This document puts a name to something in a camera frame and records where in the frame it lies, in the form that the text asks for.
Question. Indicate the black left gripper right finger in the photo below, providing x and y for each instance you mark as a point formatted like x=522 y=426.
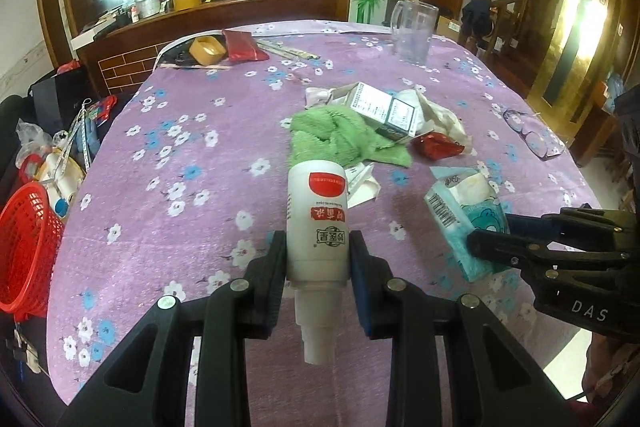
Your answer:
x=492 y=379

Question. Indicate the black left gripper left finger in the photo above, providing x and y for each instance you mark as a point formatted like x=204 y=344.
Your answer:
x=144 y=381

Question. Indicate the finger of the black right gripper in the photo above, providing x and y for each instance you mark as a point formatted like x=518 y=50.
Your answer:
x=545 y=227
x=526 y=250

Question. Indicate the blue tissue pack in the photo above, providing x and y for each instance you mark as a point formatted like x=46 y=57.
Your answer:
x=461 y=201

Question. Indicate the red snack wrapper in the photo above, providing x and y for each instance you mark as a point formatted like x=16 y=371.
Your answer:
x=436 y=146

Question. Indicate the white tissue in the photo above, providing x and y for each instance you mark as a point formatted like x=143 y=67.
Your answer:
x=432 y=118

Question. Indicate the white paper leaflet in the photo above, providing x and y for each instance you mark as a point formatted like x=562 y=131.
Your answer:
x=362 y=185

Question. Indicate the white bottle red label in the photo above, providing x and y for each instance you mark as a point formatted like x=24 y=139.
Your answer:
x=317 y=253

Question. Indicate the white medicine box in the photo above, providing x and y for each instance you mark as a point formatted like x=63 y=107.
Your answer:
x=385 y=113

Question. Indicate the green towel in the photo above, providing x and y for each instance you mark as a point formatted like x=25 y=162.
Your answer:
x=339 y=134

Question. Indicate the purple eyeglasses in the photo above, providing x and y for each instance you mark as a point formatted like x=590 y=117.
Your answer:
x=538 y=137

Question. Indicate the purple floral tablecloth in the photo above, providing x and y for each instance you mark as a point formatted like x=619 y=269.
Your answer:
x=201 y=168

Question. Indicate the red plastic basket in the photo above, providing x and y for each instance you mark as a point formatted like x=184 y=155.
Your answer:
x=31 y=234

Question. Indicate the clear plastic bag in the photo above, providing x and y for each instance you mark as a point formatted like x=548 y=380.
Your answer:
x=33 y=140

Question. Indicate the black leather sofa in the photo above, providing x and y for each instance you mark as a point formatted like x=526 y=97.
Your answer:
x=51 y=135

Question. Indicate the yellow tape roll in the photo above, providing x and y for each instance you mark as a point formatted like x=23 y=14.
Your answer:
x=207 y=50

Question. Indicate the red packet on table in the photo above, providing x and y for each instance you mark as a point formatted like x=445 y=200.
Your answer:
x=242 y=47

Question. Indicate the chopsticks on table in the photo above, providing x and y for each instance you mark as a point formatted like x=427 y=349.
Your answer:
x=285 y=51

